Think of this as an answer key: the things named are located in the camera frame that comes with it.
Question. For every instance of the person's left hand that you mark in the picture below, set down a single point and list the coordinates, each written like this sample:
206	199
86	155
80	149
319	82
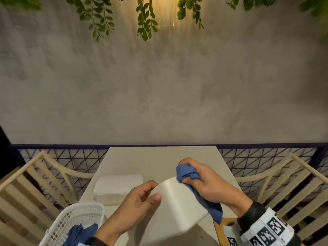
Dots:
125	215

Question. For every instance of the person's right hand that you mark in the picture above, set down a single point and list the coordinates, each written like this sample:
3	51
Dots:
217	188

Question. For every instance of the person's right thumb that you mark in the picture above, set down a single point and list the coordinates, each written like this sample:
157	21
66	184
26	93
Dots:
191	180

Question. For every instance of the person's left thumb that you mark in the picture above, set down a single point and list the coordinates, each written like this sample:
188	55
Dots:
153	199

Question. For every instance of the blue cleaning cloth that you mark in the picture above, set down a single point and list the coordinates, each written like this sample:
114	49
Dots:
188	174

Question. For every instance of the white plastic tissue box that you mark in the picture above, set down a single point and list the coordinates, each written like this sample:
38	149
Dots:
174	204

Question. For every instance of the dark metal lattice railing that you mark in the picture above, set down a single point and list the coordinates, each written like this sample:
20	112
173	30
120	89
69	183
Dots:
243	158

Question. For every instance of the wooden tray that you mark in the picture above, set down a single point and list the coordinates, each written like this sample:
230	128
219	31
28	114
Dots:
219	231

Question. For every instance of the white marker card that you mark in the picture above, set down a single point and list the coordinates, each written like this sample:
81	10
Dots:
232	234

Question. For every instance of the white plastic basket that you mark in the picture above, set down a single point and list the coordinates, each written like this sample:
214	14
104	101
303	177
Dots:
74	215

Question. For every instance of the dark blue cloth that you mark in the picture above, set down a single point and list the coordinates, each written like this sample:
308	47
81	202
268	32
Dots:
79	234

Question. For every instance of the white wrist tracker with markers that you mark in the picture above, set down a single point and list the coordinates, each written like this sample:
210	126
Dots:
271	228

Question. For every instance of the beige wooden chair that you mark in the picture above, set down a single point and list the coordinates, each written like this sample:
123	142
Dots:
294	187
30	192

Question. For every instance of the hanging green leafy plant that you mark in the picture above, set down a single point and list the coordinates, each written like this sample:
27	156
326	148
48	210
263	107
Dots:
146	20
98	15
20	1
191	11
316	6
252	1

